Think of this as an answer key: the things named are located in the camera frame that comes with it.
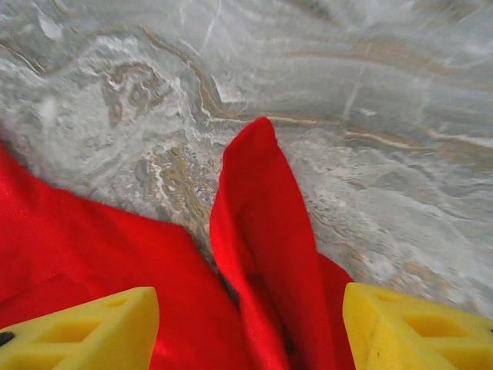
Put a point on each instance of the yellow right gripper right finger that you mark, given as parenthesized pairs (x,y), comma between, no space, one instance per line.
(416,339)

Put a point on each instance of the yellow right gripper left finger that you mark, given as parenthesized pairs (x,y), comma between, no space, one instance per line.
(77,339)

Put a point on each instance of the red t-shirt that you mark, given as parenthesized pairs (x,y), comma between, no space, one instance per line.
(96,250)

